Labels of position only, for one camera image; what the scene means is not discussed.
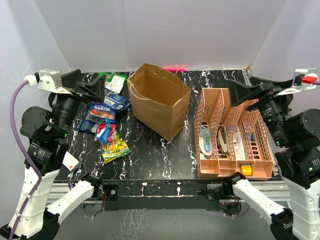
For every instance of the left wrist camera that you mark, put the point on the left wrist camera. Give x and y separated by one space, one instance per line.
48 80

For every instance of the dark blue nutrition-label packet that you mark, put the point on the dark blue nutrition-label packet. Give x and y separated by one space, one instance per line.
116 102

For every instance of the blue white toothbrush pack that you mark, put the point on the blue white toothbrush pack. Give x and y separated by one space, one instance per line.
205 142

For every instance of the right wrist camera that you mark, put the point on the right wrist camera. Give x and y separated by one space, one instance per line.
304 79

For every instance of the yellow eraser block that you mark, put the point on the yellow eraser block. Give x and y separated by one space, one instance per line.
246 169

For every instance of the green yellow snack packet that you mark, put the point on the green yellow snack packet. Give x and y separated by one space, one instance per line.
115 149

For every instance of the green white snack bag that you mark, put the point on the green white snack bag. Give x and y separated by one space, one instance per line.
114 82

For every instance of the pink tape strip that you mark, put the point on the pink tape strip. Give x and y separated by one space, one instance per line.
175 68

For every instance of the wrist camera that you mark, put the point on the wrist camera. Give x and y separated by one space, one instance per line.
48 80
304 79

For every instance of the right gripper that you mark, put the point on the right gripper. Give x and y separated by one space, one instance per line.
238 92

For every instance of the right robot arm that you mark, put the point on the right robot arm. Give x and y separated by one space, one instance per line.
299 160

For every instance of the blue Burts crisps packet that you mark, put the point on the blue Burts crisps packet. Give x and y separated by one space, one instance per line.
102 111

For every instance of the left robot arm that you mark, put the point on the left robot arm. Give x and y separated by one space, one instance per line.
42 140

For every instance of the small blue white packet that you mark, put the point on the small blue white packet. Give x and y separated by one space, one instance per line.
103 131

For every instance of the pink plastic desk organizer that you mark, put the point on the pink plastic desk organizer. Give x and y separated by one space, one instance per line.
230 139

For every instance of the beige stapler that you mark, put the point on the beige stapler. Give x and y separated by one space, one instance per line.
223 141

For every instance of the blue snack packet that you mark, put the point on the blue snack packet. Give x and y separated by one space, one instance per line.
90 124

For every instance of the brown paper bag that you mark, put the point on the brown paper bag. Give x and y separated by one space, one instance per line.
159 99

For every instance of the small white box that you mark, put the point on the small white box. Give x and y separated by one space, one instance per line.
70 162

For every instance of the pink red candy packet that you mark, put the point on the pink red candy packet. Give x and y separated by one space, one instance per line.
111 133

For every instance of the white card packet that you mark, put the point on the white card packet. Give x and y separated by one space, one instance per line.
239 149

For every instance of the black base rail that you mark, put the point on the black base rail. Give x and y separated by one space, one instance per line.
173 194

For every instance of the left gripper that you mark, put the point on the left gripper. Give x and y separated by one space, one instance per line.
95 89

